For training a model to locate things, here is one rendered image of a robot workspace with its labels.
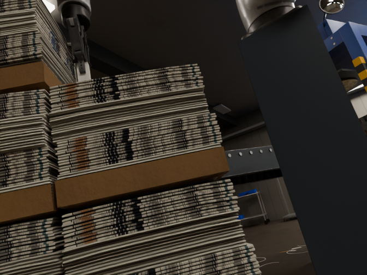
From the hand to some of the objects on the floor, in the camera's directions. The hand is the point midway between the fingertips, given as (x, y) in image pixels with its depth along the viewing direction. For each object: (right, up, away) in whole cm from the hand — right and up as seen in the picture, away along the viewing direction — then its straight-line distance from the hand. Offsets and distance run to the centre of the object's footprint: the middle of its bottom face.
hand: (84, 75), depth 70 cm
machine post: (+175, -83, +72) cm, 206 cm away
